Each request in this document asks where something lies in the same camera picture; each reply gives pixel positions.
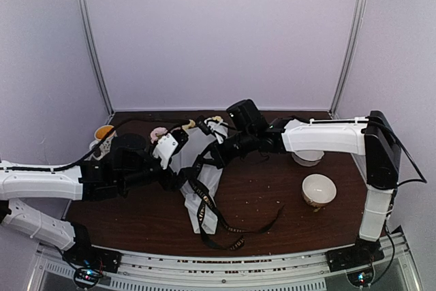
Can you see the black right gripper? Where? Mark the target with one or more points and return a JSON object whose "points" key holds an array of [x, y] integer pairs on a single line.
{"points": [[219, 159]]}

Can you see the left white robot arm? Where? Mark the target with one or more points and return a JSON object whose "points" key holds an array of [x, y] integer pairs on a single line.
{"points": [[128, 164]]}

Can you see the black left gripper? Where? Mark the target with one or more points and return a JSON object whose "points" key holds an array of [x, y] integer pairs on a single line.
{"points": [[183, 175]]}

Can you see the pink flower stem two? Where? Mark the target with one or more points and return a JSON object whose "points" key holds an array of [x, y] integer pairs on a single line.
{"points": [[157, 133]]}

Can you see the aluminium corner post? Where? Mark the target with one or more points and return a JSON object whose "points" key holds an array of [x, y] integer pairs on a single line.
{"points": [[357, 19], [93, 55]]}

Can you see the white scalloped bowl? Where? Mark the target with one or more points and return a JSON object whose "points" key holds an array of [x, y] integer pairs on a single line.
{"points": [[308, 158]]}

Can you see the plain white round bowl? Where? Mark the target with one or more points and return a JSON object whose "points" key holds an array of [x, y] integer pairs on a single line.
{"points": [[318, 190]]}

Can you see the left aluminium corner post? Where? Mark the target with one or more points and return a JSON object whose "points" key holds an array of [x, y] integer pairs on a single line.
{"points": [[93, 55]]}

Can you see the patterned white mug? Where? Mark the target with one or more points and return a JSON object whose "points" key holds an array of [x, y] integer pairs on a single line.
{"points": [[99, 146]]}

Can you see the aluminium front rail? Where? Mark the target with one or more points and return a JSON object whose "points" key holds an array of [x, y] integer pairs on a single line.
{"points": [[308, 270]]}

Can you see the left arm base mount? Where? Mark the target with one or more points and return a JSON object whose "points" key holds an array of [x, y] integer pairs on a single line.
{"points": [[90, 263]]}

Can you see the large yellow flower bunch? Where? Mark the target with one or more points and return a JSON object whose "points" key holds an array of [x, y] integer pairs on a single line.
{"points": [[190, 124]]}

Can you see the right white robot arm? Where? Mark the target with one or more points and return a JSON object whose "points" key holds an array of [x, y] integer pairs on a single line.
{"points": [[370, 137]]}

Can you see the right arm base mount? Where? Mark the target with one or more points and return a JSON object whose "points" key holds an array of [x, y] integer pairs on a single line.
{"points": [[357, 261]]}

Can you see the right aluminium corner post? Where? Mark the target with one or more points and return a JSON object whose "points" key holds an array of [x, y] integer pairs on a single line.
{"points": [[357, 19]]}

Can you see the white wrapping paper sheet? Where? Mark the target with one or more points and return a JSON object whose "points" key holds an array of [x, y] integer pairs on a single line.
{"points": [[209, 176]]}

